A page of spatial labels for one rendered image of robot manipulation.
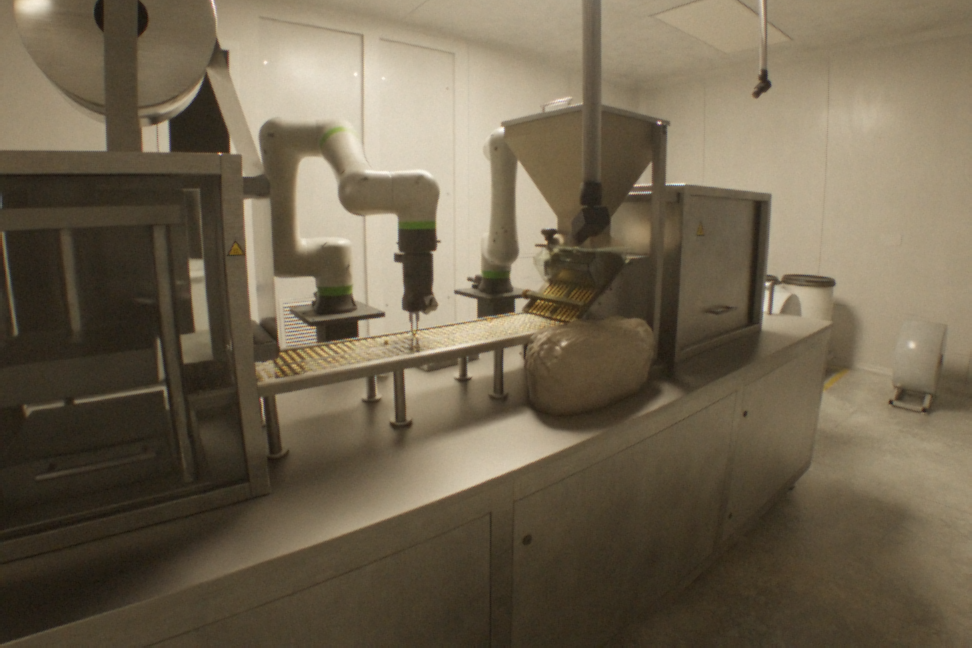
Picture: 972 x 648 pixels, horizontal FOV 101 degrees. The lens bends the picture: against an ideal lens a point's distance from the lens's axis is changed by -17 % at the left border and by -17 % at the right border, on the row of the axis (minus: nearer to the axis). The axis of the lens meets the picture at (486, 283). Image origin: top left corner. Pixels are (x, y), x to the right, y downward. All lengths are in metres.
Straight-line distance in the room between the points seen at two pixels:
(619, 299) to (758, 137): 3.81
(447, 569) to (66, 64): 0.99
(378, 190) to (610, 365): 0.66
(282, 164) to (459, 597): 1.17
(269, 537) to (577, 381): 0.68
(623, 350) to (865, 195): 3.76
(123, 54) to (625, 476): 1.24
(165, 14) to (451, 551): 0.99
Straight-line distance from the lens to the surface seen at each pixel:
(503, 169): 1.81
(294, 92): 3.53
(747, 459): 1.84
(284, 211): 1.54
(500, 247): 1.79
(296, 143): 1.45
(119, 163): 0.76
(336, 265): 1.62
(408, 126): 3.81
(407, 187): 1.09
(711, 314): 1.77
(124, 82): 0.87
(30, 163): 0.77
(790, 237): 4.89
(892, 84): 4.82
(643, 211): 1.56
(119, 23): 0.89
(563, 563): 1.15
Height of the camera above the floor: 1.25
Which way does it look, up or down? 8 degrees down
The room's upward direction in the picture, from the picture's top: straight up
